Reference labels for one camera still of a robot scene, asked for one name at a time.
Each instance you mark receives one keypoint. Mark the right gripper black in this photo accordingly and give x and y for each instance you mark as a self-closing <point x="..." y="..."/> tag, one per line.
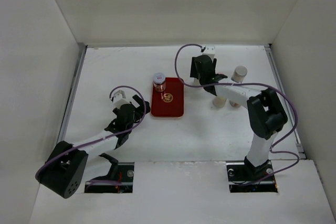
<point x="193" y="72"/>

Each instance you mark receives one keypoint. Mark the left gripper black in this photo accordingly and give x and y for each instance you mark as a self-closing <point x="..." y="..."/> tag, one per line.
<point x="139" y="102"/>

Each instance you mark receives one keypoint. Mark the white cap red label jar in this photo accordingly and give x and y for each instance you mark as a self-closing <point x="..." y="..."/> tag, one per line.
<point x="159" y="82"/>

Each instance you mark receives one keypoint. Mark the yellow cap spice bottle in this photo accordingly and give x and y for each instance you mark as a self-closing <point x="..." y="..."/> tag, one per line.
<point x="219" y="102"/>

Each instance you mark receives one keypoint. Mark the silver cap tall bottle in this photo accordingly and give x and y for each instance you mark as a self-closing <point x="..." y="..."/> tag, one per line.
<point x="196" y="83"/>

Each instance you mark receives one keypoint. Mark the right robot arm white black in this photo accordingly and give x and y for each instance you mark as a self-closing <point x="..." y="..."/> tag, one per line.
<point x="266" y="113"/>

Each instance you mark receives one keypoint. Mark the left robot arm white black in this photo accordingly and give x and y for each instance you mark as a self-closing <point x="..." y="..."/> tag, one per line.
<point x="64" y="169"/>

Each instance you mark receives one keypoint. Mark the red rectangular tray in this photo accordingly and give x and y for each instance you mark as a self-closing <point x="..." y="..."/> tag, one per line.
<point x="170" y="102"/>

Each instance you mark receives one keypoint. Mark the silver cap blue label bottle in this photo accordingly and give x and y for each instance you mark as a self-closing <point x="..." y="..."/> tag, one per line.
<point x="239" y="74"/>

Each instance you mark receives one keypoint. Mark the white cap jar right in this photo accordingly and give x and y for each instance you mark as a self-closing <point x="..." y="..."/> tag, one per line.
<point x="234" y="104"/>

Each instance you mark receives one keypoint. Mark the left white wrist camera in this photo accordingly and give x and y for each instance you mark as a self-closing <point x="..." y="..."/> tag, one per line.
<point x="118" y="99"/>

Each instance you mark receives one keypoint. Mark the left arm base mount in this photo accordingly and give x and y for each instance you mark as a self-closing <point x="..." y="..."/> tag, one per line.
<point x="118" y="180"/>

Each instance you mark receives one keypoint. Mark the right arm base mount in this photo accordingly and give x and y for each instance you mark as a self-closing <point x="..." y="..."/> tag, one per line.
<point x="242" y="181"/>

